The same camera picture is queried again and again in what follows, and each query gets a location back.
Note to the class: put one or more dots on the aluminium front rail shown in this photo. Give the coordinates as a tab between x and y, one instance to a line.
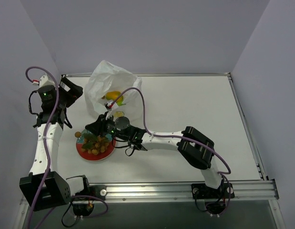
182	192

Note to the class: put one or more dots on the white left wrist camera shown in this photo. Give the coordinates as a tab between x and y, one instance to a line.
43	81

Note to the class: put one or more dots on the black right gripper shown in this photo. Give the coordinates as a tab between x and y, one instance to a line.
99	125

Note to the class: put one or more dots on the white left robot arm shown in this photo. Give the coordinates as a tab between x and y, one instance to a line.
44	188

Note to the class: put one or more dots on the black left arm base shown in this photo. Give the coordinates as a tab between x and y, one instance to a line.
90	202

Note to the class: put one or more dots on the white plastic bag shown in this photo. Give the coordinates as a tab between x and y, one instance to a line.
108	77

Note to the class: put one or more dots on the green fake starfruit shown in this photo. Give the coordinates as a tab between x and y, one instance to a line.
120	101

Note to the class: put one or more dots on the red and teal plate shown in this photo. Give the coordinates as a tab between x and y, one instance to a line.
99	157

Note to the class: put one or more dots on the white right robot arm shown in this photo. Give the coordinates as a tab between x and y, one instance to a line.
196	148

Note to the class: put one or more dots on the yellow fake mango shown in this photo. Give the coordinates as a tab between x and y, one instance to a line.
112	95

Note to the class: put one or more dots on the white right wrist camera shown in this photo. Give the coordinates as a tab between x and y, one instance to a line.
111	107

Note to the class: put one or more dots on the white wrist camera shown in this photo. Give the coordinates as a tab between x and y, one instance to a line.
111	107
43	81

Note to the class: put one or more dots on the fake longan bunch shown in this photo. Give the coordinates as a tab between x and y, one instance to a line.
90	143

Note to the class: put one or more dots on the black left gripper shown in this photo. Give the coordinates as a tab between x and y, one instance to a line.
69	86

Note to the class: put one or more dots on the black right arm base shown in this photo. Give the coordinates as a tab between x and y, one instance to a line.
210	200

